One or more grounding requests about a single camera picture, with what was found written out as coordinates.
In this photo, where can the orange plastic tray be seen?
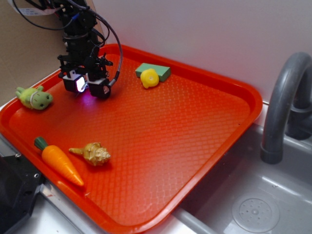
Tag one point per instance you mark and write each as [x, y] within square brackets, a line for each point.
[162, 140]

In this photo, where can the green wooden block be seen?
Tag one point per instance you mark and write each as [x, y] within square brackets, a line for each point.
[162, 71]

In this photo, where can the green plush frog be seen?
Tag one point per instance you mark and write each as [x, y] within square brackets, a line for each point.
[34, 98]

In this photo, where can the orange toy carrot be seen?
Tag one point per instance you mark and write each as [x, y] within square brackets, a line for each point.
[55, 158]

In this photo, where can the grey toy sink basin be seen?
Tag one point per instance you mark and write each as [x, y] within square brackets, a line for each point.
[242, 194]

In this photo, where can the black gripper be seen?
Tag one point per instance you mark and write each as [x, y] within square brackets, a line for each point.
[82, 58]

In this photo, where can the tan conch seashell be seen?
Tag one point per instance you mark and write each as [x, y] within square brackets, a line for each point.
[93, 153]

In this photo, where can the grey plastic faucet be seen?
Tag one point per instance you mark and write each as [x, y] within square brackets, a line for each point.
[290, 108]

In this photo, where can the yellow toy duck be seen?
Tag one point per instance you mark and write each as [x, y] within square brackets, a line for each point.
[149, 78]

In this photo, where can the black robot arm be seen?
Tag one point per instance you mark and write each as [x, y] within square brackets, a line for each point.
[81, 66]

